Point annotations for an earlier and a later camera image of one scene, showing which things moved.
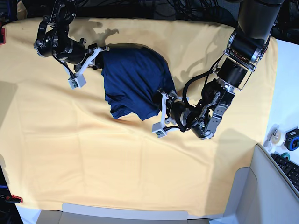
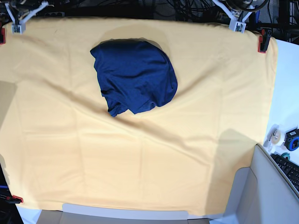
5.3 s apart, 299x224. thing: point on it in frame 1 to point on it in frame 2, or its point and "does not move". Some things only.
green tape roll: x=286 y=155 does not move
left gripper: x=82 y=58 to x=20 y=26
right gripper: x=174 y=110 to x=238 y=18
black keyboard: x=291 y=168 does not move
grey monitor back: x=260 y=195 does not move
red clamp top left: x=2 y=35 does not move
